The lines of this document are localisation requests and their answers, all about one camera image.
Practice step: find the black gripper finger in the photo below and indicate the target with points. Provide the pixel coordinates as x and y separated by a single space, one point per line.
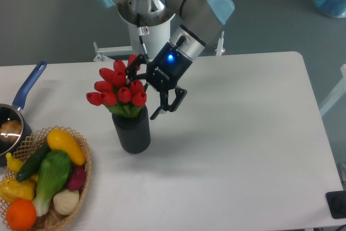
134 63
164 106

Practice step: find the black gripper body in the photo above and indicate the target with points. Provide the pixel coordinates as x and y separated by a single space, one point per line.
165 70

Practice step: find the red tulip bouquet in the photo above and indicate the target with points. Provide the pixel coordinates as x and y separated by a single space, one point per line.
117 93

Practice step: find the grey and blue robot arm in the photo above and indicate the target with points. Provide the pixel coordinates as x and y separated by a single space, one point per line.
167 36

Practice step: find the dark grey ribbed vase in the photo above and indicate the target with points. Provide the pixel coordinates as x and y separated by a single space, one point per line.
133 133

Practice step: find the yellow squash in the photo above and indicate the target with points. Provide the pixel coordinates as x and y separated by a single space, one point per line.
59 139

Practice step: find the green bok choy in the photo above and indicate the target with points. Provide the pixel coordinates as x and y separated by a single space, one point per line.
52 176

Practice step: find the green cucumber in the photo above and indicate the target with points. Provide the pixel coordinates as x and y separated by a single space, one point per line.
32 164

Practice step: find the bread roll in pan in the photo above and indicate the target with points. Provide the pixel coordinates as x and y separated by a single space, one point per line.
11 131

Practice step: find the white garlic bulb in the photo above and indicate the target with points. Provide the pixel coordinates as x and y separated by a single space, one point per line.
66 201

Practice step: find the small yellow banana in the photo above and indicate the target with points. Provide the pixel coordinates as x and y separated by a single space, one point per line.
15 165

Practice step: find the yellow bell pepper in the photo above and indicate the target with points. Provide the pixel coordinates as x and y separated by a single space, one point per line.
12 190

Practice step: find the orange fruit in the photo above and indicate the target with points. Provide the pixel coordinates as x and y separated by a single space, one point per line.
21 215

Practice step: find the black device at edge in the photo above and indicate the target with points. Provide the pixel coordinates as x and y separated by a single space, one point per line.
336 204

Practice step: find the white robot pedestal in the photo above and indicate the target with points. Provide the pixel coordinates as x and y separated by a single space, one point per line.
188 25

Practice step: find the blue handled saucepan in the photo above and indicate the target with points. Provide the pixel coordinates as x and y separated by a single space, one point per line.
14 111

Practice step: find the white frame at right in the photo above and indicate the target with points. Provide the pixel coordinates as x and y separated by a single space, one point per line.
335 94

